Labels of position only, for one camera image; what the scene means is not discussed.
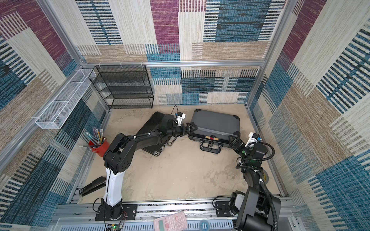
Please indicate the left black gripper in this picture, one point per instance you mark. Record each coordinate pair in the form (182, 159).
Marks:
(189, 131)

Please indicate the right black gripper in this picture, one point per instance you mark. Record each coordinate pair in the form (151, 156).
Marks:
(238, 144)

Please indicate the grey poker set case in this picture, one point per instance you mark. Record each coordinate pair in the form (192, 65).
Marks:
(214, 130)

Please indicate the black poker set case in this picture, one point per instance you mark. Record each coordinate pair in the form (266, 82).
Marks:
(156, 133)

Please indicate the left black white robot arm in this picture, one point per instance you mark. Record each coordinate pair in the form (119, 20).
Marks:
(119, 156)

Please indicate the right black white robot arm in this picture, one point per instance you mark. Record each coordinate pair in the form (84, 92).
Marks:
(259, 210)

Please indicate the black mesh shelf rack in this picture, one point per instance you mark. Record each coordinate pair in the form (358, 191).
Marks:
(123, 86)

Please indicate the blue tape roll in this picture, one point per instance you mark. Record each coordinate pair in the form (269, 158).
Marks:
(204, 225)

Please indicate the red pencil cup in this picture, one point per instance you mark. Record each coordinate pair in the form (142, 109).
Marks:
(99, 149)

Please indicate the bundle of coloured pencils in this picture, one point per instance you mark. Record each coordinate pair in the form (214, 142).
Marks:
(94, 138)

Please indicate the pink calculator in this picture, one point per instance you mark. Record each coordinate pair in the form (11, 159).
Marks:
(174, 222)

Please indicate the black stapler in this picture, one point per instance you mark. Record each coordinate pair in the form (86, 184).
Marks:
(95, 185)

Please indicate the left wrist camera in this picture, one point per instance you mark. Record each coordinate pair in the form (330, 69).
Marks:
(180, 117)

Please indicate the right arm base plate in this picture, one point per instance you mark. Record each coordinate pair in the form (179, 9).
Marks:
(226, 209)

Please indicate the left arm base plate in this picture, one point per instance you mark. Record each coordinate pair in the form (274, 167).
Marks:
(118, 212)

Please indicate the white wire mesh basket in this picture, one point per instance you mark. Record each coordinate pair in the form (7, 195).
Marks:
(59, 109)

